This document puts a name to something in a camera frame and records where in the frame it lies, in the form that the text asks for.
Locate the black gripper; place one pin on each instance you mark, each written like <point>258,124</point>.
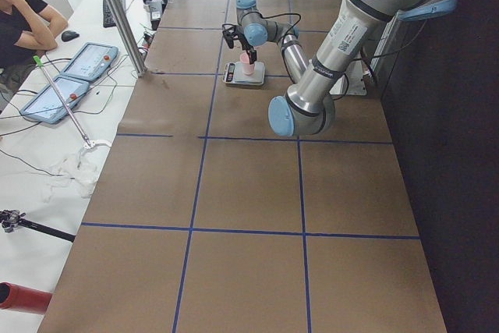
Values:
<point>250,46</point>

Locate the pink plastic cup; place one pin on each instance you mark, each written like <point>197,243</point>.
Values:
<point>247,67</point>

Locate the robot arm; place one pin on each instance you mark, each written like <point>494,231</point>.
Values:
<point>254,30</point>
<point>307,107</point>

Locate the white digital kitchen scale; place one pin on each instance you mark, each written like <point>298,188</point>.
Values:
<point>235,76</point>

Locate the far teach pendant tablet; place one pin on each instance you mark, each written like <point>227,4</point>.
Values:
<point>90,62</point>

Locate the teach pendant tablet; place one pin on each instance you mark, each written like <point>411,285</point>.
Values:
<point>46,105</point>
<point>90,62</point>

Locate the black computer mouse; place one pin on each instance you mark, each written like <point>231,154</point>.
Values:
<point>69,35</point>

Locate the crumpled white paper towels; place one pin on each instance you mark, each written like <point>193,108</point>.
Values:
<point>76,169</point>

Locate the near teach pendant tablet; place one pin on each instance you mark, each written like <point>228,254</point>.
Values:
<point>46,105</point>

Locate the person in black shirt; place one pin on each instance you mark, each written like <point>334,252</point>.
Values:
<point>28,28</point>

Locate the black tripod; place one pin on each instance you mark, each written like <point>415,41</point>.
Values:
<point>13,219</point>

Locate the red cylinder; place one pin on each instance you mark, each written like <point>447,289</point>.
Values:
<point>22,299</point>

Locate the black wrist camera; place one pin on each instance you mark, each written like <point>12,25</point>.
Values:
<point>230,34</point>

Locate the aluminium frame post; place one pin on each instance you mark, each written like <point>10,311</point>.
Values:
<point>127,37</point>

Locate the green handled reach grabber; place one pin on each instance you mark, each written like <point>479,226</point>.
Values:
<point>88,143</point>

